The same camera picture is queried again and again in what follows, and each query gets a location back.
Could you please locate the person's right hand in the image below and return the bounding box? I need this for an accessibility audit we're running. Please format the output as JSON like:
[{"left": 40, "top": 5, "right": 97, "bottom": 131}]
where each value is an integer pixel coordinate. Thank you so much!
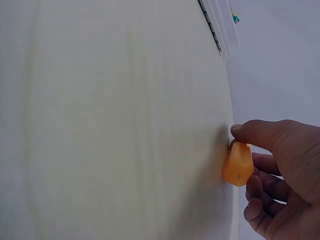
[{"left": 230, "top": 118, "right": 320, "bottom": 240}]

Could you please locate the orange plastic piece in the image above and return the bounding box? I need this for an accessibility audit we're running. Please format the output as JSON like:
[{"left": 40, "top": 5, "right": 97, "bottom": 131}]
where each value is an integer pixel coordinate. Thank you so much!
[{"left": 222, "top": 139, "right": 255, "bottom": 187}]

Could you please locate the green yellow small cylinder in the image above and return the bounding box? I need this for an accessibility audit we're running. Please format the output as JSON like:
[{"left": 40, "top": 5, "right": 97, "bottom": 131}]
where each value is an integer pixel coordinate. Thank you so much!
[{"left": 229, "top": 7, "right": 240, "bottom": 25}]

